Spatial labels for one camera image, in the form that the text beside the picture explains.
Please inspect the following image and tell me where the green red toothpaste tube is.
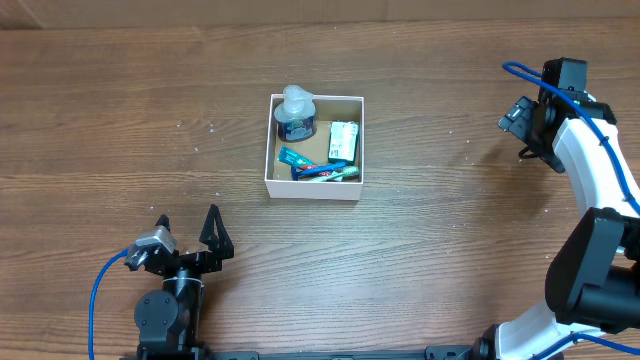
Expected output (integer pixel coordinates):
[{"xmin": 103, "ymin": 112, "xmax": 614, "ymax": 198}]
[{"xmin": 278, "ymin": 146, "xmax": 318, "ymax": 170}]

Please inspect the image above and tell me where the blue disposable razor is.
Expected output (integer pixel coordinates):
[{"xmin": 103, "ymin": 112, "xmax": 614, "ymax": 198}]
[{"xmin": 291, "ymin": 162, "xmax": 346, "ymax": 181}]

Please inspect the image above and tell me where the white green toothbrush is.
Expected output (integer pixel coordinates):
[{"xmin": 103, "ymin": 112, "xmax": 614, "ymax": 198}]
[{"xmin": 311, "ymin": 166, "xmax": 360, "ymax": 182}]

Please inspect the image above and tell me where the green white soap bar pack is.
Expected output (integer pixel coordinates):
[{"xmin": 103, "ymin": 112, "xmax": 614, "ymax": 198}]
[{"xmin": 328, "ymin": 121, "xmax": 360, "ymax": 165}]

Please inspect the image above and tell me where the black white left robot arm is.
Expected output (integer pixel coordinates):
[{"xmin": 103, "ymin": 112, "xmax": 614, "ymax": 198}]
[{"xmin": 125, "ymin": 205, "xmax": 234, "ymax": 359}]

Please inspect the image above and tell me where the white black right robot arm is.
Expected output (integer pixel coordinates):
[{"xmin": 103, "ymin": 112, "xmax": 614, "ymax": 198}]
[{"xmin": 462, "ymin": 57, "xmax": 639, "ymax": 359}]

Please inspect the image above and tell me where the white cardboard box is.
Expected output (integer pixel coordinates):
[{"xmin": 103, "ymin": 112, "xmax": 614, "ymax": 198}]
[{"xmin": 263, "ymin": 94, "xmax": 365, "ymax": 201}]

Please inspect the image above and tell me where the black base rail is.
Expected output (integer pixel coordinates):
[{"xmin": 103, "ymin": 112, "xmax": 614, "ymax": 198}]
[{"xmin": 209, "ymin": 345, "xmax": 473, "ymax": 360}]

